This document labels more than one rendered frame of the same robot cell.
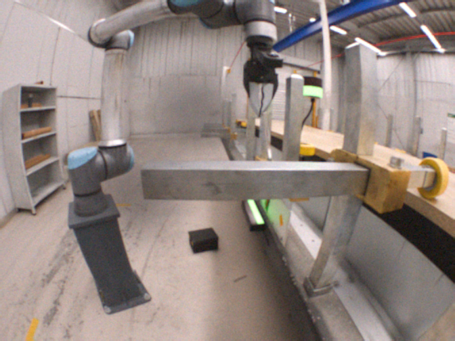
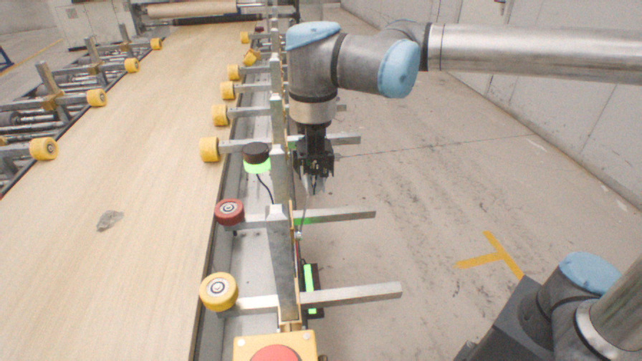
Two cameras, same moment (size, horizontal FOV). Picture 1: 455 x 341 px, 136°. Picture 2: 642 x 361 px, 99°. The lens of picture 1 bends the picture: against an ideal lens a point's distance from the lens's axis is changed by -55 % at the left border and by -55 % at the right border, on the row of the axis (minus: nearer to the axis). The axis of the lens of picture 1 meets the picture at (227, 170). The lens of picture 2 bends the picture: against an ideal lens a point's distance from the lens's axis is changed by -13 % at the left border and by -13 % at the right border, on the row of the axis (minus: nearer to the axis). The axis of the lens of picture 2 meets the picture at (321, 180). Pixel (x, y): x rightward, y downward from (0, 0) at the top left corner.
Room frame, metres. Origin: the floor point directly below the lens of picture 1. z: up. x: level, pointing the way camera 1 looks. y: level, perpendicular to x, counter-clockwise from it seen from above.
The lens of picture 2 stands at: (1.09, -0.07, 1.49)
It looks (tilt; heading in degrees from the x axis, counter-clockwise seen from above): 38 degrees down; 179
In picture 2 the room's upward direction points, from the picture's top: straight up
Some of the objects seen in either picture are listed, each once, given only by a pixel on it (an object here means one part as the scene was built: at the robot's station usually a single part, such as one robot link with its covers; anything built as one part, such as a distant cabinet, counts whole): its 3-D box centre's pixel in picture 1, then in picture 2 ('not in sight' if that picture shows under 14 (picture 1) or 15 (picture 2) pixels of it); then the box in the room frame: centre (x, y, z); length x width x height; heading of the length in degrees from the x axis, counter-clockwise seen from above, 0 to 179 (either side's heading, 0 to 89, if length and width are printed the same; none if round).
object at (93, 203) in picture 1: (89, 197); (555, 314); (0.68, 0.63, 0.65); 0.19 x 0.19 x 0.10
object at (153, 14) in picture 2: not in sight; (216, 6); (-2.05, -0.96, 1.05); 1.43 x 0.12 x 0.12; 96
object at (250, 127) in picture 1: (250, 128); not in sight; (1.00, -0.11, 0.93); 0.05 x 0.05 x 0.45; 6
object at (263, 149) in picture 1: (265, 137); (286, 294); (0.74, -0.13, 0.92); 0.04 x 0.04 x 0.48; 6
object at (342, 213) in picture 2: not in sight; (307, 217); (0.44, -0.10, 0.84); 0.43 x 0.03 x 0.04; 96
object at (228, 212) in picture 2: not in sight; (231, 220); (0.46, -0.31, 0.85); 0.08 x 0.08 x 0.11
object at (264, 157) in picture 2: (311, 82); (255, 152); (0.49, -0.21, 1.10); 0.06 x 0.06 x 0.02
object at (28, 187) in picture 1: (32, 145); not in sight; (1.62, 2.58, 0.78); 0.90 x 0.45 x 1.55; 11
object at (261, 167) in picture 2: (311, 92); (256, 161); (0.49, -0.21, 1.08); 0.06 x 0.06 x 0.02
